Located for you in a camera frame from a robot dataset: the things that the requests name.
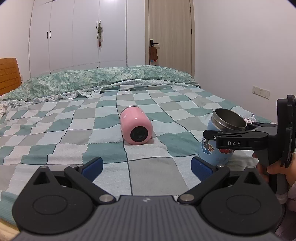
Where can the green floral duvet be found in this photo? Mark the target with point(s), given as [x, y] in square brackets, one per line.
[72, 83]

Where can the clear plastic wrapper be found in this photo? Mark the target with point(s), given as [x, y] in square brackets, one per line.
[249, 118]

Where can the green hanging ornament on wardrobe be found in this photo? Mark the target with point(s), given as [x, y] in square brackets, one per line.
[99, 34]

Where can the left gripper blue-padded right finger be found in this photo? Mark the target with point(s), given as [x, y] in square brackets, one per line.
[238, 203]

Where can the white built-in wardrobe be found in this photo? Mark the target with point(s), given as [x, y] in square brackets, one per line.
[63, 36]

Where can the brown plush on door handle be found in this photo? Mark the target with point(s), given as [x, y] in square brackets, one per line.
[153, 56]

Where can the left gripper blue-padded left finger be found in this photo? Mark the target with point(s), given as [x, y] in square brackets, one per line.
[55, 202]

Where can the pink cup lying down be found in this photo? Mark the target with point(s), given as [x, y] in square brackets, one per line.
[136, 127]

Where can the white wall socket plate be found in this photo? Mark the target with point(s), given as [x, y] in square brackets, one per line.
[261, 92]

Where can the orange wooden headboard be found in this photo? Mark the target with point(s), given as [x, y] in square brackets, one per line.
[10, 77]

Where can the beige wooden door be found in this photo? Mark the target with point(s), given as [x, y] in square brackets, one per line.
[172, 25]

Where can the person's right hand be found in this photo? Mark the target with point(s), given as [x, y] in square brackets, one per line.
[276, 168]

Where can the green grey checkered blanket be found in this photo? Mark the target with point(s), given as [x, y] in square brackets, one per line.
[74, 131]

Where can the blue cartoon-print steel cup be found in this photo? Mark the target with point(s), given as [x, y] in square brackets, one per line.
[225, 120]

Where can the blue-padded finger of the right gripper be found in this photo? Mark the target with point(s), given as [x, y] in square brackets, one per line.
[253, 126]
[212, 135]

